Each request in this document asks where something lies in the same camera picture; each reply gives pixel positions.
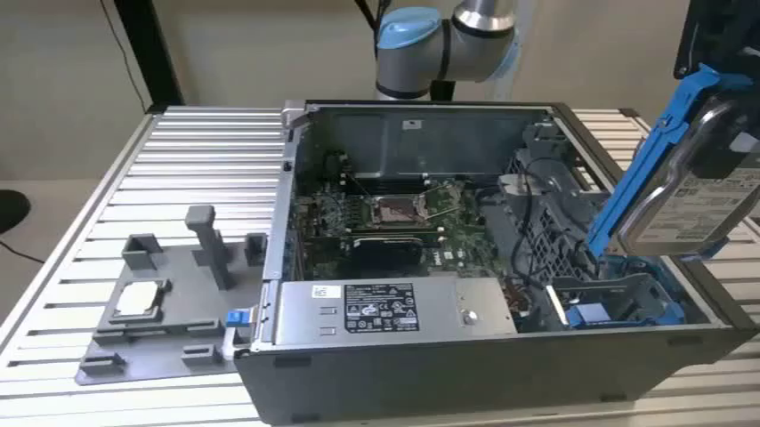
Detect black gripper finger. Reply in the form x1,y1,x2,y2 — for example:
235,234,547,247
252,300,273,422
688,95,760,180

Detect hard disk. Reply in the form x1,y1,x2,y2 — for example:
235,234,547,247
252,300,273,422
587,63,760,268

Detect grey metal disk bay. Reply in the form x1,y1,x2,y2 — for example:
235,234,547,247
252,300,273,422
480,119,684,333

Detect metal socket cover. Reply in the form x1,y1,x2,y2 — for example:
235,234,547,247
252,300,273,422
422,180,472,219

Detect green motherboard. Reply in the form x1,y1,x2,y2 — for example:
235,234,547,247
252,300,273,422
294,177,519,281

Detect CPU socket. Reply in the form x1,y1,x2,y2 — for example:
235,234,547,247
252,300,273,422
370,193,426,226

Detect grey power supply unit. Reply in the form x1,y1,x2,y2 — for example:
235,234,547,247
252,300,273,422
273,278,519,346

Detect black graphics card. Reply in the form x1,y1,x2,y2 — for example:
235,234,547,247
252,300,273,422
349,235,426,270

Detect thin metal locking lever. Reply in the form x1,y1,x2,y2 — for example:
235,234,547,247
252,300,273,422
342,170,374,197

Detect black open PC case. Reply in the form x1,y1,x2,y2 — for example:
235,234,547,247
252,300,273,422
234,100,760,426

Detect grey parts rack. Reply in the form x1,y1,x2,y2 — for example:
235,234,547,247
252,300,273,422
74,205,269,387

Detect silver CPU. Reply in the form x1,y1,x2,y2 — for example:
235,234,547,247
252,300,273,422
115,282,166,315

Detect black round base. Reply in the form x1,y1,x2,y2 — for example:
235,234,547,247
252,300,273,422
0,189,32,233

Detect black wire in case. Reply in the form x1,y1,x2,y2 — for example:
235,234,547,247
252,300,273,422
509,156,565,279

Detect black cables behind arm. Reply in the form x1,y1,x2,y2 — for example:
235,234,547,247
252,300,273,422
354,0,394,45

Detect black upright post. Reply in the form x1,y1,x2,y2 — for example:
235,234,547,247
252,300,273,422
115,0,186,108

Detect thin black wall wire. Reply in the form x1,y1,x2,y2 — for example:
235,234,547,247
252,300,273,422
101,0,150,112

